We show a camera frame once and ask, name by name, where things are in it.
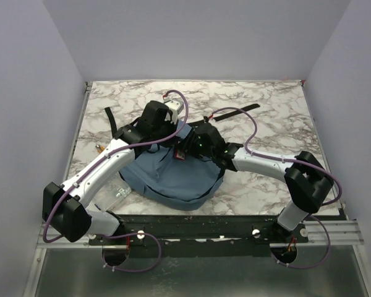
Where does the red white eraser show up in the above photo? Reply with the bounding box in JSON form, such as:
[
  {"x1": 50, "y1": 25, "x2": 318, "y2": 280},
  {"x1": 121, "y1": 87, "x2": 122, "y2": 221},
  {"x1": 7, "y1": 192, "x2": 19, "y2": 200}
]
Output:
[{"x1": 174, "y1": 148, "x2": 186, "y2": 161}]

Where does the blue backpack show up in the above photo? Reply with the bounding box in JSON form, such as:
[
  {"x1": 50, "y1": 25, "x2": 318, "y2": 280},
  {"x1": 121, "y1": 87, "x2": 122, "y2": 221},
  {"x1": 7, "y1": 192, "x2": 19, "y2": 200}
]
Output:
[{"x1": 104, "y1": 103, "x2": 260, "y2": 212}]

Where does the clear plastic box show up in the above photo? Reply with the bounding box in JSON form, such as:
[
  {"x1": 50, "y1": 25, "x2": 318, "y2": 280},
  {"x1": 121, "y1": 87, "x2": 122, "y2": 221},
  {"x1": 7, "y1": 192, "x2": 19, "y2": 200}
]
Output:
[{"x1": 93, "y1": 173, "x2": 131, "y2": 211}]

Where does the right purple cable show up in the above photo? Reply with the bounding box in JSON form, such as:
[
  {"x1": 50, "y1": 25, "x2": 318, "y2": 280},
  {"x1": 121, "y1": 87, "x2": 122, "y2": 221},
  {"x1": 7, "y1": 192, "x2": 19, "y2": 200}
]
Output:
[{"x1": 203, "y1": 107, "x2": 343, "y2": 269}]

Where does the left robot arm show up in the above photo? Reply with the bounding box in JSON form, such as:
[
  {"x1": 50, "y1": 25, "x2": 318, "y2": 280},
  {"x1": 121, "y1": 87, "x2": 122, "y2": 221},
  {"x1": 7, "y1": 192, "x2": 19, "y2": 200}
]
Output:
[{"x1": 42, "y1": 99, "x2": 189, "y2": 244}]

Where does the aluminium frame rail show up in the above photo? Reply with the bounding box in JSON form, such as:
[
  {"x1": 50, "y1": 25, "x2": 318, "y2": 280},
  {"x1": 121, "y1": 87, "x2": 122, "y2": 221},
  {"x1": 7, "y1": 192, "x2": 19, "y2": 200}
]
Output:
[{"x1": 29, "y1": 81, "x2": 368, "y2": 296}]

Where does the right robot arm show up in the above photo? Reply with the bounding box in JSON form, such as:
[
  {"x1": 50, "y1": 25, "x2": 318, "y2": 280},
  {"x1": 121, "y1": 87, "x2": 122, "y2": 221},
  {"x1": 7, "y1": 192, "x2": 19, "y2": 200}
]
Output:
[{"x1": 179, "y1": 123, "x2": 334, "y2": 243}]

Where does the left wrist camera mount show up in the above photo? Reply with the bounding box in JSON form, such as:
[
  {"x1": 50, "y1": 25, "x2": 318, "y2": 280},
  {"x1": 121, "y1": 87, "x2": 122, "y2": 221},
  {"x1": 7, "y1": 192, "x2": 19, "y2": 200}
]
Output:
[{"x1": 163, "y1": 95, "x2": 184, "y2": 124}]

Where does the yellow utility knife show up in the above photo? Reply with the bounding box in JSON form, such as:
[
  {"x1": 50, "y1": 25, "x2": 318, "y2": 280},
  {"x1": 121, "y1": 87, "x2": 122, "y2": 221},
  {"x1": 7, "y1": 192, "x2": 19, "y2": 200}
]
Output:
[{"x1": 95, "y1": 144, "x2": 106, "y2": 154}]

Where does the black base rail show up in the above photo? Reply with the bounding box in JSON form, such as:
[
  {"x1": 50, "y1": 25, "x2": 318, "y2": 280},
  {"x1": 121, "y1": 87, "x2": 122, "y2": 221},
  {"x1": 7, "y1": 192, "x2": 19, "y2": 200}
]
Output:
[{"x1": 74, "y1": 215, "x2": 309, "y2": 258}]

